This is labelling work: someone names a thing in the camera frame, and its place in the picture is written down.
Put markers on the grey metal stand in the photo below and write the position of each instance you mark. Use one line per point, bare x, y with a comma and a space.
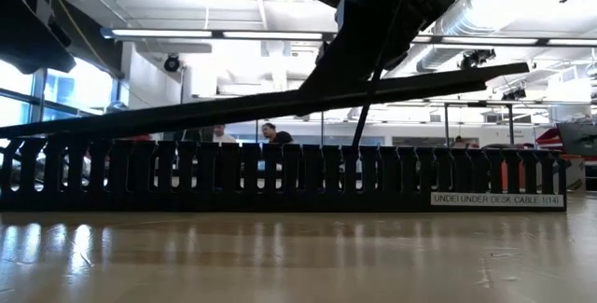
446, 126

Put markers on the silver ventilation duct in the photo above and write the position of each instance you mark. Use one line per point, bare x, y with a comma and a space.
448, 28

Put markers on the red angular object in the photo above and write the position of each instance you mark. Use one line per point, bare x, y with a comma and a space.
550, 137

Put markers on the black raceway cover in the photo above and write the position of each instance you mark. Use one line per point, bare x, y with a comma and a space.
186, 112

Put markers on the black ceiling camera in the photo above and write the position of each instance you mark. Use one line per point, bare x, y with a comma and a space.
171, 63

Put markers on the person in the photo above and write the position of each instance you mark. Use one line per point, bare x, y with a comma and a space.
460, 141
223, 135
275, 134

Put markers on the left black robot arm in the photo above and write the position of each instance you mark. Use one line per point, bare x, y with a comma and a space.
28, 23

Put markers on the black ceiling spotlight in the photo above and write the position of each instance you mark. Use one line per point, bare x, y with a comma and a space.
476, 57
513, 94

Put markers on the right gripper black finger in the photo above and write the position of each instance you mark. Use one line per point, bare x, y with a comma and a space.
350, 56
406, 28

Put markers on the long ceiling light bar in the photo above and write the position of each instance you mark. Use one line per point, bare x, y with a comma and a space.
210, 33
513, 40

